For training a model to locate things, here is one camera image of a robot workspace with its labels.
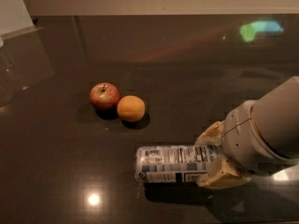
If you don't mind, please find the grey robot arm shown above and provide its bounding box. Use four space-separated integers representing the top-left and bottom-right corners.
195 76 299 189

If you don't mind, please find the clear plastic water bottle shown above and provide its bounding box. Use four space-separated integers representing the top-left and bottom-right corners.
135 146 219 183

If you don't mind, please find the orange fruit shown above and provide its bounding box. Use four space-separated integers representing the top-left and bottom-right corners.
117 95 145 122

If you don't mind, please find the red apple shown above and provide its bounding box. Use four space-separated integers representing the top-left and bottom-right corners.
90 82 120 112

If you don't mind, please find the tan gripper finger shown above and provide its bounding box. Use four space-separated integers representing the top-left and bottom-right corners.
197 155 251 189
194 121 224 146

